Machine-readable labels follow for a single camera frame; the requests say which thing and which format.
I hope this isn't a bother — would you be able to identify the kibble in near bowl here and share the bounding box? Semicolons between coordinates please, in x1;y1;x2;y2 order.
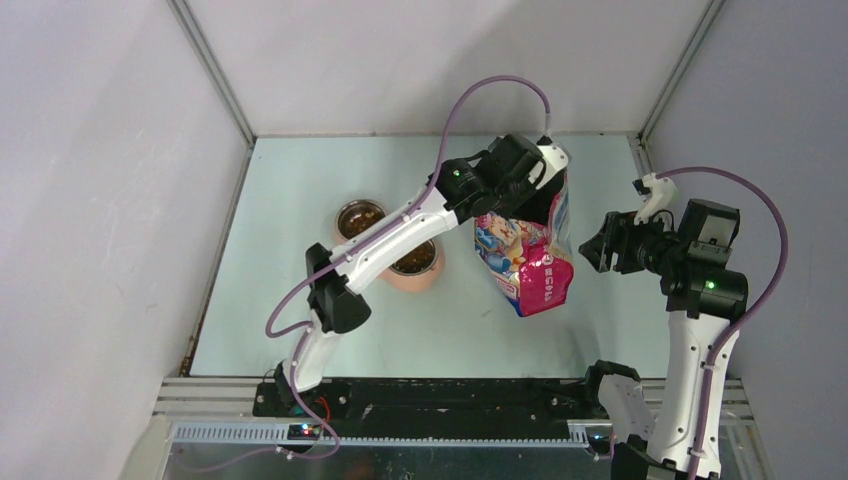
394;241;435;272

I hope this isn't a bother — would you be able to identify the controller board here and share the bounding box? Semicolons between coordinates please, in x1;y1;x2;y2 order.
586;430;614;462
286;423;323;441

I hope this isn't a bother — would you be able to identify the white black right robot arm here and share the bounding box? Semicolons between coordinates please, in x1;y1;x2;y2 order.
579;199;748;479

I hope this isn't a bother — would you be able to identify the steel bowl far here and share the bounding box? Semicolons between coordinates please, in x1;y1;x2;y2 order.
334;199;386;244

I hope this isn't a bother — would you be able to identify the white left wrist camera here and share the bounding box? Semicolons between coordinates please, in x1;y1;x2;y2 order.
534;136;571;189

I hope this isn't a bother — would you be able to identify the left controller board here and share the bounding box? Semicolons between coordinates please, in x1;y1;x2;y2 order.
286;423;323;441

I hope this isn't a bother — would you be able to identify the steel bowl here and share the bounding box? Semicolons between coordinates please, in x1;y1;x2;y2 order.
334;199;386;244
389;239;440;276

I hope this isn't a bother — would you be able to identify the steel bowl near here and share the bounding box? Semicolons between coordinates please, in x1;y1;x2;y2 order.
389;239;440;276

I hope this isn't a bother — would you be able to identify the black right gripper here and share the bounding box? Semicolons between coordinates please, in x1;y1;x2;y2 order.
579;206;688;276

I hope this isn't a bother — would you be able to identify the aluminium frame rail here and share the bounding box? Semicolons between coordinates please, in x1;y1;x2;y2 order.
153;377;757;446

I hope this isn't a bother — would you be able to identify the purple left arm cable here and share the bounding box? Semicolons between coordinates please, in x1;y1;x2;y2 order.
264;74;553;339

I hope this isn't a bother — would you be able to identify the colourful cat food bag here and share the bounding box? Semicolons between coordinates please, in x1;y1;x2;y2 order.
474;168;575;317

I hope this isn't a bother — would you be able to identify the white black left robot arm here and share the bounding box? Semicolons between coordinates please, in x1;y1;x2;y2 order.
277;134;571;417

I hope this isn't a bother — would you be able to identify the pink double pet bowl stand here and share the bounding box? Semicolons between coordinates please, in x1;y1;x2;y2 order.
333;201;446;295

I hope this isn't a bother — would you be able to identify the brown pet food kibble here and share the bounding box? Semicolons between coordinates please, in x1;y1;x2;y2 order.
339;208;385;239

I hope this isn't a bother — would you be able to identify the right controller board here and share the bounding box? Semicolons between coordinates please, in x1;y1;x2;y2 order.
586;430;614;462

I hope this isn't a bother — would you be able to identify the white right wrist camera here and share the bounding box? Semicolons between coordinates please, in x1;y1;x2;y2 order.
633;173;679;225

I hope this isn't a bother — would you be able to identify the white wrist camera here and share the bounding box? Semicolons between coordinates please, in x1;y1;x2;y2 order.
534;136;571;189
633;173;679;225

